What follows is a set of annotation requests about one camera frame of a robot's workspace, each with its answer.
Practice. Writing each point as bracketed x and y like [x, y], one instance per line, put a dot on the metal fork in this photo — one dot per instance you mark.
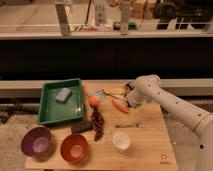
[130, 126]

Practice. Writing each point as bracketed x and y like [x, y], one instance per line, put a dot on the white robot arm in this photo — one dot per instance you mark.
[195, 118]

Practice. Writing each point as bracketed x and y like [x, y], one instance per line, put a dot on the yellow banana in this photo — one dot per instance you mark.
[118, 93]

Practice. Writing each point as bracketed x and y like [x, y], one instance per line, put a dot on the orange fruit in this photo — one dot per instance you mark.
[94, 100]

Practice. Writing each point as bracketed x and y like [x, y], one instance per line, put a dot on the orange carrot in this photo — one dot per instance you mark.
[121, 107]

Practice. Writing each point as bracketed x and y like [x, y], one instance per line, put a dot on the dark grape bunch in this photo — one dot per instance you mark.
[97, 122]

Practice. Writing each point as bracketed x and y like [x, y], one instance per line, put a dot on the blue sponge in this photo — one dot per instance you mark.
[63, 95]

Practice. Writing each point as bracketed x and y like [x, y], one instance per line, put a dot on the dark green scrub pad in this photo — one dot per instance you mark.
[80, 126]

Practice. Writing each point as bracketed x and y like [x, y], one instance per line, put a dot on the green plastic tray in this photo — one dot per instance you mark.
[52, 112]

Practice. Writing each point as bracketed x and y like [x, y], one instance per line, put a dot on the wooden table board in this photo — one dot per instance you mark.
[150, 148]

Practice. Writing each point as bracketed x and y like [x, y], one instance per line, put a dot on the white cup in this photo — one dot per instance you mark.
[121, 140]

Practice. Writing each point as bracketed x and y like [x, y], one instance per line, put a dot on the orange bowl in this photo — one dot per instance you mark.
[74, 148]

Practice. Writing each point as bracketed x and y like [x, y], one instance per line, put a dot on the purple bowl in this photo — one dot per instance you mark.
[36, 141]

